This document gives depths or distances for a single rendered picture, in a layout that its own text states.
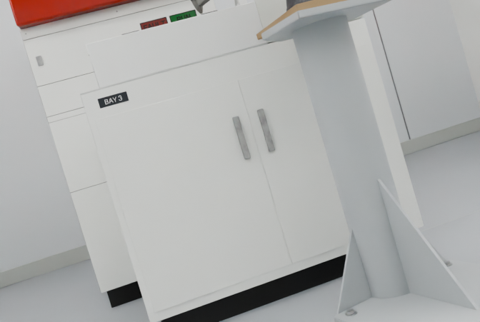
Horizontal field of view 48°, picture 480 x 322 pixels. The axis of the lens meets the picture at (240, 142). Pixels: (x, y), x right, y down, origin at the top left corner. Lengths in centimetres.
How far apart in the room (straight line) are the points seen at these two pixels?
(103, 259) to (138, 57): 98
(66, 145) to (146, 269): 80
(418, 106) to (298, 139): 267
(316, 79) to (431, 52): 301
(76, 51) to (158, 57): 71
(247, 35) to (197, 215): 60
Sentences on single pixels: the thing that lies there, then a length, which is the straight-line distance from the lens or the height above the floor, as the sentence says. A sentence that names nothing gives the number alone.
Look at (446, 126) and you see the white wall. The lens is 446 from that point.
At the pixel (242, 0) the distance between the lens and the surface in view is 207.
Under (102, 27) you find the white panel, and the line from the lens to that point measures 237.
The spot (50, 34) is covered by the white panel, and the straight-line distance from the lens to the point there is 238.
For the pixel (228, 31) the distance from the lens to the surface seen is 175.
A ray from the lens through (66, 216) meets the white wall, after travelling 385.
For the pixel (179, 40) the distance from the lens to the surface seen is 172.
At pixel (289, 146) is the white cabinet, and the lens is 174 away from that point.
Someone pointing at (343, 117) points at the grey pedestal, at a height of 53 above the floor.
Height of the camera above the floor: 60
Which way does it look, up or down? 2 degrees down
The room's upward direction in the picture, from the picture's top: 17 degrees counter-clockwise
